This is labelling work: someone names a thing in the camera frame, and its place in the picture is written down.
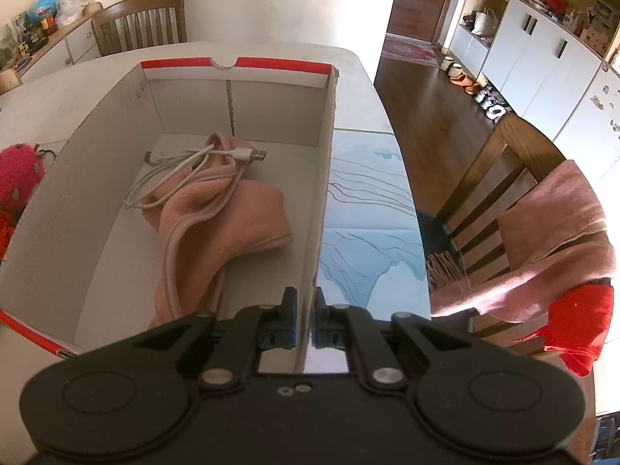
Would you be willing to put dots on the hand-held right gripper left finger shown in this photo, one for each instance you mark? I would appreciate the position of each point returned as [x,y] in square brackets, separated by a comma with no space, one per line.
[289,322]

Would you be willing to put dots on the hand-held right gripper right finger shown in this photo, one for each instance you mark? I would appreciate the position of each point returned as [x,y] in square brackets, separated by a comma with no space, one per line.
[319,334]

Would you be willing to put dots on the white cardboard box red trim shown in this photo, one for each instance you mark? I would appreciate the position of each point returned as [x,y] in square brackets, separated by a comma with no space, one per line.
[72,203]

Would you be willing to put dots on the pink dragon fruit plush toy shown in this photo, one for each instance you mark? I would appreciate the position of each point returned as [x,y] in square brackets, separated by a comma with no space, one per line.
[19,174]

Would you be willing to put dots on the blue printed table mat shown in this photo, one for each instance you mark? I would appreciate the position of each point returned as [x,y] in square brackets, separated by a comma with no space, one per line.
[368,252]

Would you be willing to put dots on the pink fleece cloth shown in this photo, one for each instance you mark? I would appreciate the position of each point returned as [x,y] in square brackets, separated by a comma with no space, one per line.
[218,223]

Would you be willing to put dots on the pink fringed scarf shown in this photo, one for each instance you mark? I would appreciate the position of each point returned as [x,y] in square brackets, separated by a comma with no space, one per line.
[547,232]

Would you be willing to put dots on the red fabric garment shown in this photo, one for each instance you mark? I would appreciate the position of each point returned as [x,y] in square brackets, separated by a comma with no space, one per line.
[581,319]

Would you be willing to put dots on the dark wooden dining chair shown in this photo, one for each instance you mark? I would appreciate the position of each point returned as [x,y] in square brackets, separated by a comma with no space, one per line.
[513,135]

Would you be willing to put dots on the row of shoes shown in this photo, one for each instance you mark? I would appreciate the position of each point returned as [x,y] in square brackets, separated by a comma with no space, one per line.
[472,87]

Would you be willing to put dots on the red patterned rug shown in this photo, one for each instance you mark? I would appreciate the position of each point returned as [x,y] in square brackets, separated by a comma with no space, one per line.
[411,51]

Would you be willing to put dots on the dark wooden door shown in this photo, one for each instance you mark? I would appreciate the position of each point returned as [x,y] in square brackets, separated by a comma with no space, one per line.
[421,0]

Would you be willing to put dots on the white storage cabinet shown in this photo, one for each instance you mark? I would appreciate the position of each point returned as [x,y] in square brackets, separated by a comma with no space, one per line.
[533,58]

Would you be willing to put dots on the white wooden sideboard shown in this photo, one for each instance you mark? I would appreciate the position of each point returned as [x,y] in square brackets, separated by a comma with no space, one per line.
[80,41]

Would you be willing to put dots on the white tote bag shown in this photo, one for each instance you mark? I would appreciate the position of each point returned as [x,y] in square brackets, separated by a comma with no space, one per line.
[484,23]

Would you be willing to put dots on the wooden slat-back chair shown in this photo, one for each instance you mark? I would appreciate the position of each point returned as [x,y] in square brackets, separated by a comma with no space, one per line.
[140,2]

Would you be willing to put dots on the white plastic bag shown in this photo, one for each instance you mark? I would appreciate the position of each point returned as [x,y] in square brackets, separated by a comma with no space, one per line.
[71,9]

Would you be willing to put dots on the dark red bottle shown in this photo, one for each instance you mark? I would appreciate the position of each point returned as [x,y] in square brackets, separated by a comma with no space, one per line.
[48,24]

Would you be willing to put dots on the cluster of small desk items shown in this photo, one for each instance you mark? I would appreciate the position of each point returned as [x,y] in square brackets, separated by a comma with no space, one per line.
[17,38]

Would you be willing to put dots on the red pot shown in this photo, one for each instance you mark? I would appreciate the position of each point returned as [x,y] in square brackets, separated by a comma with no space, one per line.
[558,4]

